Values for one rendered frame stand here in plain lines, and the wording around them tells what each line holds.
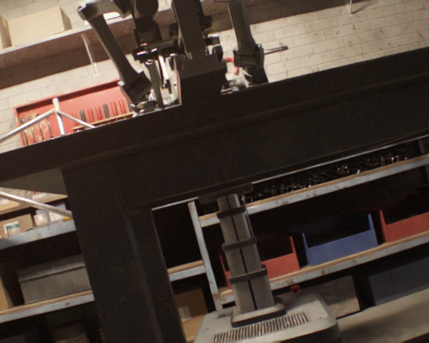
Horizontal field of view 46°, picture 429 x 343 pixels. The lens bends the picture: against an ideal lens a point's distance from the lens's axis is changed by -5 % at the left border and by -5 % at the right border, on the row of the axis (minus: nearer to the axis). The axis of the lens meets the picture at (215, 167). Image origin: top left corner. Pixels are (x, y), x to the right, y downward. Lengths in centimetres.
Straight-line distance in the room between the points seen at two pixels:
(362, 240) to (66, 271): 147
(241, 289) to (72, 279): 98
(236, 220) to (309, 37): 188
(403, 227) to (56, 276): 175
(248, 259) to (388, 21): 229
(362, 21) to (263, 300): 229
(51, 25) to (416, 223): 237
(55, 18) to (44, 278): 156
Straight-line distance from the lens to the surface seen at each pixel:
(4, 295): 272
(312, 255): 262
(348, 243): 266
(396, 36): 376
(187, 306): 261
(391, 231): 273
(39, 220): 307
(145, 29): 125
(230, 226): 197
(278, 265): 259
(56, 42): 334
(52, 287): 266
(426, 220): 281
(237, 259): 197
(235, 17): 177
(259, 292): 198
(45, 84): 351
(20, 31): 336
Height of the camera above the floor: 73
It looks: 4 degrees up
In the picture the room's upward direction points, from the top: 15 degrees counter-clockwise
